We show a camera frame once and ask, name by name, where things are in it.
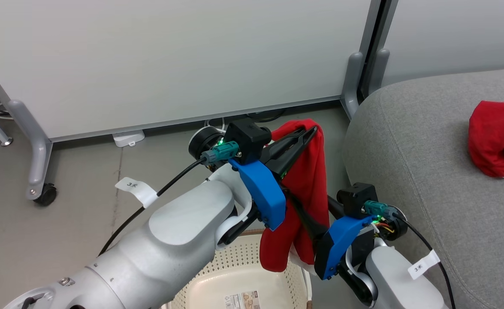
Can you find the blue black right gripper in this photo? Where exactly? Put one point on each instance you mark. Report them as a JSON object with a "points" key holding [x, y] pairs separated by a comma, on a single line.
{"points": [[339, 244]]}

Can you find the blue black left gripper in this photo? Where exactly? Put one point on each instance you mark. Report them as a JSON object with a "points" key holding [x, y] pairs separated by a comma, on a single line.
{"points": [[262, 193]]}

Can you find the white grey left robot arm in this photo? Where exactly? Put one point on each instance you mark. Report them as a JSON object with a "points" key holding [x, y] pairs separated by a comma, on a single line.
{"points": [[170, 240]]}

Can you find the grey fabric sofa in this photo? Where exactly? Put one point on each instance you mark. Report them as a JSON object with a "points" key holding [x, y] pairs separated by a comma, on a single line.
{"points": [[427, 171]]}

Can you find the white perforated laundry basket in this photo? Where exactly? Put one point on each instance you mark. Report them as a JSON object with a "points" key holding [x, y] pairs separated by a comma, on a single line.
{"points": [[234, 274]]}

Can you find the paper label in basket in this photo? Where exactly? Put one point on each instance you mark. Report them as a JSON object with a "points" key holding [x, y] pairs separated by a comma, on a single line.
{"points": [[243, 300]]}

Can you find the wide white partition panel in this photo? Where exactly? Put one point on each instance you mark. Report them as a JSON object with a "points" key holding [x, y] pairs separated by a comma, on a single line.
{"points": [[170, 64]]}

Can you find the small white adapter box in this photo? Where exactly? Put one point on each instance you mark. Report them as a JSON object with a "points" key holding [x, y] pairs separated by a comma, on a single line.
{"points": [[128, 138]]}

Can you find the narrow white partition panel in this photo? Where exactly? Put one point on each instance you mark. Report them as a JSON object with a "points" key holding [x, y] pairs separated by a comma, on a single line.
{"points": [[449, 34]]}

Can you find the black caster wheel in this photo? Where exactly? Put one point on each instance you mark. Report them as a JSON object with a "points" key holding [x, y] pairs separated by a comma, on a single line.
{"points": [[46, 195]]}

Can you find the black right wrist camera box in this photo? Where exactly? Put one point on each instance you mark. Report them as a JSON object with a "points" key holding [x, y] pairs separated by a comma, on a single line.
{"points": [[354, 197]]}

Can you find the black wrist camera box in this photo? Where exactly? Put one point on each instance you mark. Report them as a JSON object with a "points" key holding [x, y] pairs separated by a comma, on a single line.
{"points": [[354, 197], [249, 137]]}

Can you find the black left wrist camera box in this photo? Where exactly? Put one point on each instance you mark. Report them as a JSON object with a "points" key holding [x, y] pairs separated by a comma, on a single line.
{"points": [[249, 137]]}

